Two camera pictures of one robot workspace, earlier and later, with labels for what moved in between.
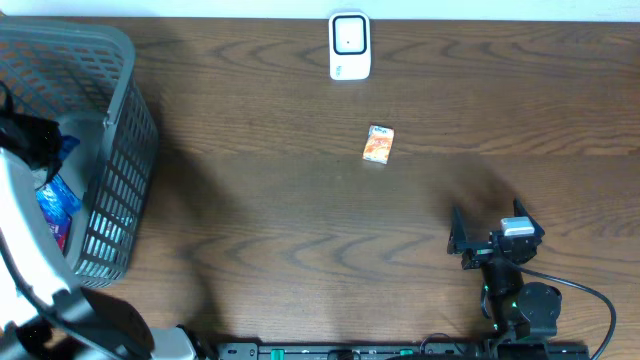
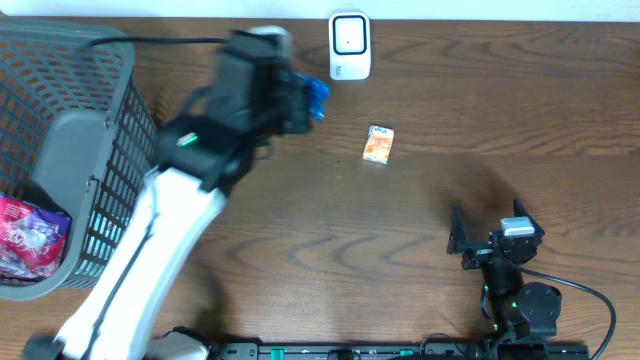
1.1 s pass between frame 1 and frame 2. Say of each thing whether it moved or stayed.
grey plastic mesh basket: stayed
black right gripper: stayed
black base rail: stayed
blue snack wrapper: moved
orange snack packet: stayed
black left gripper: moved
